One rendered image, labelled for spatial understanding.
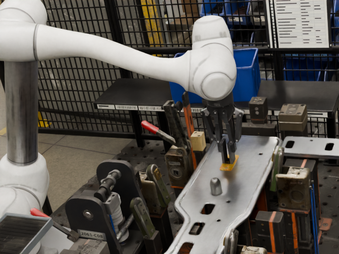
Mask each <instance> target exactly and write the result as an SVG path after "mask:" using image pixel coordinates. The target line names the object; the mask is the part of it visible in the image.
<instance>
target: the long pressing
mask: <svg viewBox="0 0 339 254"><path fill-rule="evenodd" d="M282 143H283V141H282V139H280V138H277V137H266V136H247V135H241V138H240V140H239V142H236V147H237V150H236V152H235V155H239V158H238V160H237V162H236V163H235V165H234V167H233V169H232V171H223V170H220V169H219V168H220V167H221V165H222V157H221V152H219V151H218V147H217V142H216V141H213V142H212V144H211V145H210V147H209V148H208V150H207V152H206V153H205V155H204V156H203V158H202V159H201V161H200V163H199V164H198V166H197V167H196V169H195V171H194V172H193V174H192V175H191V177H190V178H189V180H188V182H187V183H186V185H185V186H184V188H183V189H182V191H181V193H180V194H179V196H178V197H177V199H176V200H175V202H174V210H175V212H176V213H177V214H178V216H179V217H180V218H181V219H182V221H183V224H182V226H181V228H180V229H179V231H178V233H177V235H176V236H175V238H174V240H173V241H172V243H171V245H170V246H169V248H168V250H167V251H166V252H165V253H164V254H178V252H179V250H180V248H181V247H182V245H183V244H184V243H192V244H194V245H193V247H192V249H191V251H190V253H189V254H223V252H224V246H223V240H224V237H225V235H226V233H227V231H228V229H229V228H232V229H236V228H237V227H239V226H240V225H241V224H242V223H243V222H245V221H246V220H247V219H248V218H249V217H250V216H251V214H252V212H253V210H254V208H255V205H256V203H257V201H258V199H259V197H260V195H261V192H262V190H263V188H264V186H265V184H266V182H267V179H268V177H269V175H270V173H271V171H272V166H273V162H272V161H271V159H272V155H273V152H274V150H275V149H276V147H277V146H280V147H281V145H282ZM259 154H262V155H259ZM214 177H217V178H218V179H219V180H220V183H221V188H222V194H220V195H218V196H213V195H212V194H211V190H210V180H211V179H212V178H214ZM227 201H230V202H229V203H227ZM206 204H212V205H215V207H214V208H213V210H212V212H211V214H208V215H205V214H201V211H202V210H203V208H204V206H205V205H206ZM217 220H220V221H217ZM195 223H204V224H205V225H204V227H203V229H202V230H201V232H200V234H199V235H190V234H189V233H190V231H191V229H192V227H193V225H194V224H195Z"/></svg>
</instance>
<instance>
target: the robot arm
mask: <svg viewBox="0 0 339 254"><path fill-rule="evenodd" d="M46 21H47V12H46V9H45V6H44V5H43V3H42V2H41V1H40V0H5V1H4V2H3V3H2V4H1V5H0V61H4V65H5V98H6V130H7V154H6V155H5V156H4V157H3V158H2V159H1V161H0V218H1V217H2V216H3V215H4V214H5V213H15V214H23V215H31V214H30V210H31V209H32V208H36V209H38V210H40V211H41V209H42V207H43V204H44V201H45V199H46V195H47V192H48V187H49V173H48V169H47V166H46V160H45V158H44V157H43V156H42V155H41V154H40V153H38V61H43V60H50V59H57V58H65V57H88V58H93V59H97V60H100V61H103V62H106V63H109V64H111V65H114V66H117V67H120V68H124V69H127V70H129V71H132V72H135V73H138V74H141V75H144V76H147V77H151V78H154V79H159V80H164V81H169V82H174V83H177V84H180V85H181V86H182V87H183V88H184V89H185V90H186V91H189V92H192V93H195V94H197V95H199V96H200V97H202V98H204V99H206V100H207V108H203V109H202V110H201V111H200V115H201V116H202V118H203V119H204V122H205V125H206V128H207V131H208V134H209V137H210V140H211V141H216V142H217V147H218V151H219V152H221V157H222V163H224V164H225V161H226V159H227V158H228V154H227V147H228V153H229V158H230V164H233V163H234V161H235V159H236V157H235V152H236V150H237V147H236V142H239V140H240V138H241V134H242V117H243V115H244V113H245V111H244V110H243V109H242V110H239V109H237V108H236V106H235V104H234V98H233V88H234V86H235V82H236V77H237V68H236V63H235V59H234V52H233V44H232V40H231V36H230V32H229V29H228V27H227V25H226V23H225V21H224V19H223V18H222V17H219V16H213V15H210V16H205V17H202V18H200V19H198V20H197V21H195V23H194V26H193V32H192V44H193V45H192V50H188V51H187V52H186V53H185V54H184V55H182V56H180V57H177V58H162V57H155V56H152V55H149V54H146V53H143V52H140V51H138V50H135V49H132V48H130V47H127V46H124V45H122V44H119V43H117V42H114V41H111V40H109V39H106V38H102V37H99V36H95V35H91V34H86V33H80V32H75V31H69V30H64V29H60V28H55V27H51V26H47V25H46ZM234 112H235V116H236V118H237V119H236V132H234V128H233V123H232V114H233V113H234ZM209 113H210V114H211V115H212V116H213V117H214V123H215V129H214V126H213V123H212V120H211V117H210V114H209ZM221 120H224V123H225V126H226V129H227V134H228V138H229V141H228V143H227V146H226V141H225V139H223V137H222V123H221ZM31 216H32V215H31ZM29 254H59V252H58V249H57V248H53V247H47V246H44V245H42V244H41V242H40V241H39V242H38V244H37V245H36V246H35V247H34V248H33V249H32V251H31V252H30V253H29Z"/></svg>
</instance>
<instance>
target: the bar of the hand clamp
mask: <svg viewBox="0 0 339 254"><path fill-rule="evenodd" d="M161 109H162V110H164V111H165V114H166V117H167V119H168V122H169V125H170V127H171V130H172V133H173V137H174V139H175V142H176V145H177V147H183V148H184V149H185V146H184V144H185V145H186V146H187V148H186V151H190V150H191V149H190V146H189V143H188V140H187V137H186V134H185V131H184V128H183V126H182V123H181V120H180V117H179V114H178V111H182V109H183V104H182V102H180V101H177V103H176V104H175V102H174V100H168V101H167V102H166V103H165V104H164V105H163V106H162V107H161Z"/></svg>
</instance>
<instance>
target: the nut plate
mask: <svg viewBox="0 0 339 254"><path fill-rule="evenodd" d="M235 157H236V159H235V161H234V163H233V164H230V158H229V155H228V158H227V159H226V161H225V164H224V163H223V164H222V165H221V167H220V168H219V169H220V170H223V171H232V169H233V167H234V165H235V163H236V162H237V160H238V158H239V155H235ZM225 168H227V169H225Z"/></svg>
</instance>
